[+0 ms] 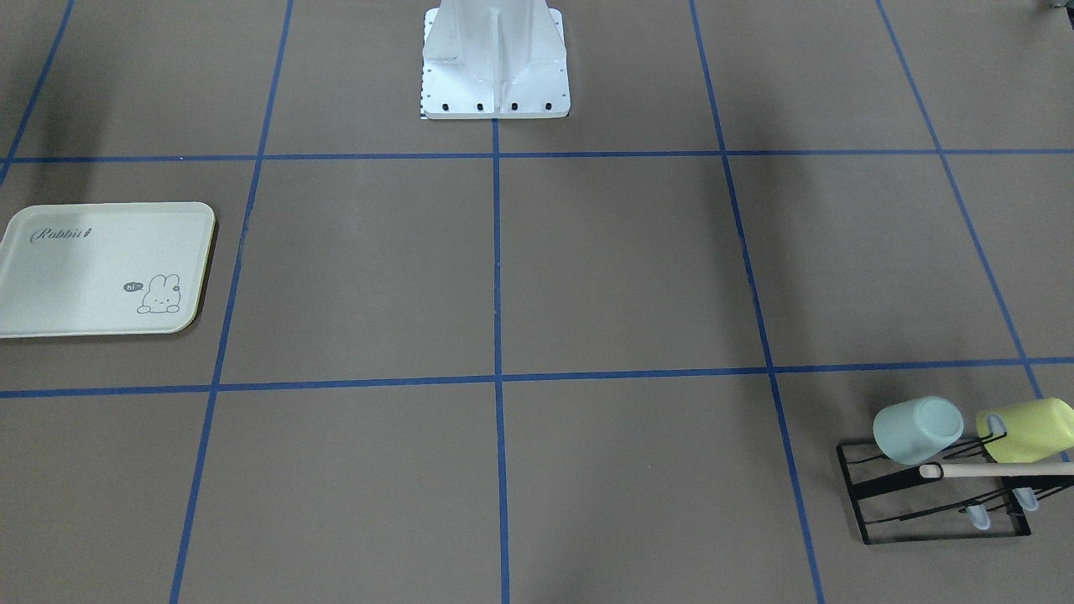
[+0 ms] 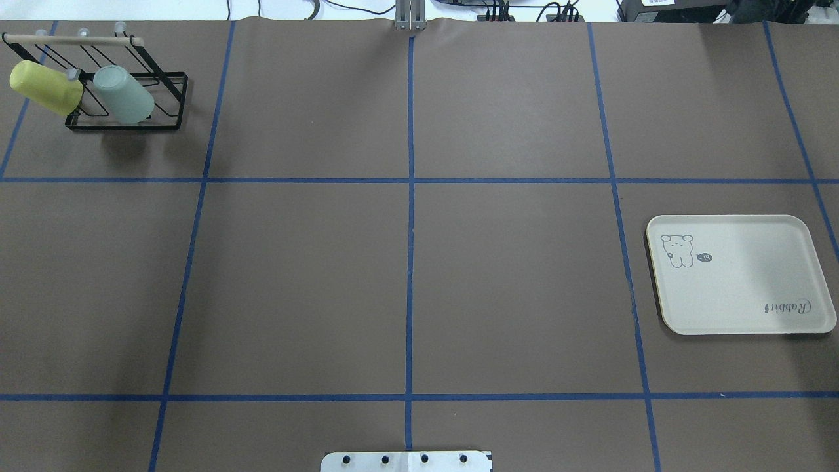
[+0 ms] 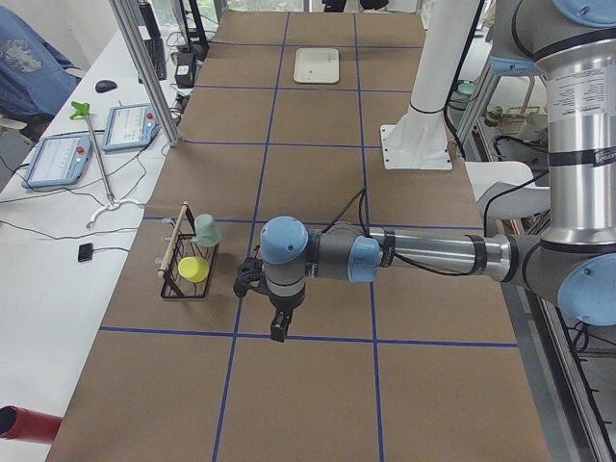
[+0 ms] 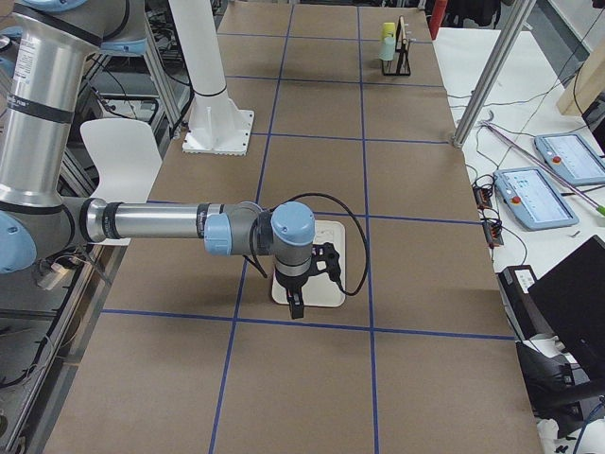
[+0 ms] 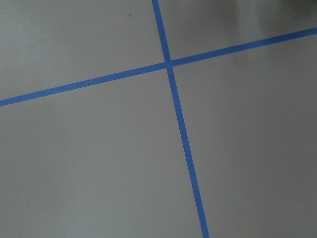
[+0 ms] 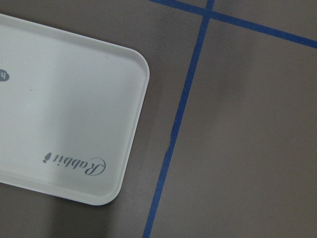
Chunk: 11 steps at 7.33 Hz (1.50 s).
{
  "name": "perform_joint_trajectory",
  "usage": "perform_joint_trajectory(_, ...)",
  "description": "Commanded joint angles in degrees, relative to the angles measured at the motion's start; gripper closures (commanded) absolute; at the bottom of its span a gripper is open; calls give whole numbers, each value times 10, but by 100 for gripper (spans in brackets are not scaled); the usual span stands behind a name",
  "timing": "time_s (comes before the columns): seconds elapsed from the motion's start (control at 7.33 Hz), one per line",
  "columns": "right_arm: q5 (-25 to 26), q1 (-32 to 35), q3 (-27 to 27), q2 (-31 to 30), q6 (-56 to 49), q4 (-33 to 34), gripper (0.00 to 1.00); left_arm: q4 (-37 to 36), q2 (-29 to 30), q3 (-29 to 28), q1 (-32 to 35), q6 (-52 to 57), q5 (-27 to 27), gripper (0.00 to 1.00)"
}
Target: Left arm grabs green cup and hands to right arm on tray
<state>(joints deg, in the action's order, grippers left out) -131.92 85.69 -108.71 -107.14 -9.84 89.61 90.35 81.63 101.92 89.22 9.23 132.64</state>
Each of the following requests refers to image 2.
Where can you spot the cream rabbit tray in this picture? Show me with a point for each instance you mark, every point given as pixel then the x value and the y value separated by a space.
pixel 738 274

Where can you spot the grey aluminium post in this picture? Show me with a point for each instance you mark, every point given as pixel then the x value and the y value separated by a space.
pixel 410 15

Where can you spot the black wire cup rack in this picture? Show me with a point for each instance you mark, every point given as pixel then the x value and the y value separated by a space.
pixel 81 55

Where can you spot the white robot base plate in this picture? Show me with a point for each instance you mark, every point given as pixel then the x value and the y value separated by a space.
pixel 442 460

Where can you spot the yellow cup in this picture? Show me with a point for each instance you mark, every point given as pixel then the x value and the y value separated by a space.
pixel 47 87

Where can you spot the pale green cup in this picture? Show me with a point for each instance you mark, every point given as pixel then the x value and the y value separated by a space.
pixel 123 96

